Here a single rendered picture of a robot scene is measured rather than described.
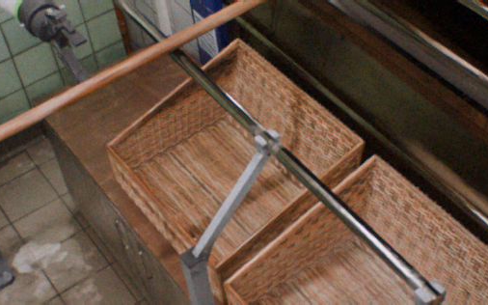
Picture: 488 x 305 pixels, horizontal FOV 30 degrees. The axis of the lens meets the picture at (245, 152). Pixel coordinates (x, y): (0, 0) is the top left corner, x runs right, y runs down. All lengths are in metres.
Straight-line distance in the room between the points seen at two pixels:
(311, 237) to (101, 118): 0.89
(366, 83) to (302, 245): 0.43
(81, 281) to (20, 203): 0.47
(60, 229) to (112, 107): 0.66
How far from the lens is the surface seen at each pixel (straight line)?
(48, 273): 3.23
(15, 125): 1.95
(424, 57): 1.64
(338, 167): 2.24
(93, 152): 2.73
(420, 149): 2.07
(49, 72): 3.56
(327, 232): 2.27
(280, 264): 2.24
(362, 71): 2.17
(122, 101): 2.86
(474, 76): 1.56
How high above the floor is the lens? 2.47
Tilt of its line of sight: 46 degrees down
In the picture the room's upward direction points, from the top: 9 degrees counter-clockwise
